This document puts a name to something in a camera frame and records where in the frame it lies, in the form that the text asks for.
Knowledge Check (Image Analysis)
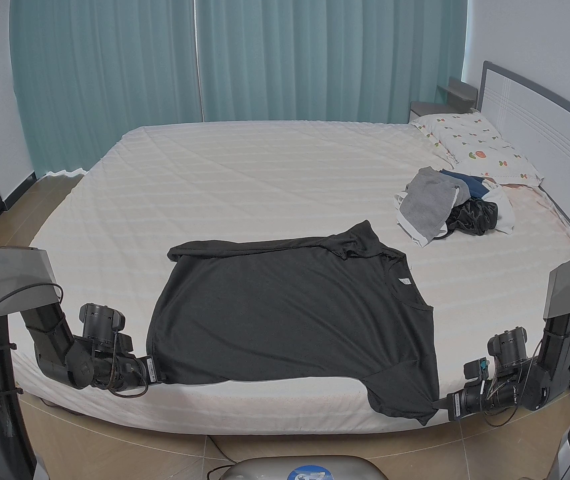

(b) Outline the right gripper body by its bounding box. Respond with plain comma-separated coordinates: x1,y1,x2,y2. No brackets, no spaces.
447,385,488,421

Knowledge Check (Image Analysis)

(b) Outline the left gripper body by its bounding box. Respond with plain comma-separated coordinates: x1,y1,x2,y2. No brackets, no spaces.
124,354,168,386

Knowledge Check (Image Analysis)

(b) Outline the black T-shirt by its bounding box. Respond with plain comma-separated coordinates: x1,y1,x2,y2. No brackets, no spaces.
146,220,441,426

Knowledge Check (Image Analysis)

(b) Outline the pile of clothes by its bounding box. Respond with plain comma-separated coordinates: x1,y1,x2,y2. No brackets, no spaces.
394,166,515,248

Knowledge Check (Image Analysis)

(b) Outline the bed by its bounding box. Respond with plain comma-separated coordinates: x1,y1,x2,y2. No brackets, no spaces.
7,60,570,438

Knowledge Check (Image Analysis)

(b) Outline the white printed pillow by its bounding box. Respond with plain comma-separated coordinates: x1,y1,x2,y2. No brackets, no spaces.
410,112,541,187

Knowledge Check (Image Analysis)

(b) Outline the blue-green curtain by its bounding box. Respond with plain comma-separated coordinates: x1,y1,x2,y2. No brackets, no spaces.
9,0,205,176
195,0,471,125

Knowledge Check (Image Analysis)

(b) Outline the grey bedside table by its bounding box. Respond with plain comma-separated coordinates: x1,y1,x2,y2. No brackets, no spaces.
409,75,481,123

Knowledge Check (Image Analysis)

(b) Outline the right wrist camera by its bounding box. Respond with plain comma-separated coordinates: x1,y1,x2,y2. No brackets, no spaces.
464,359,491,384

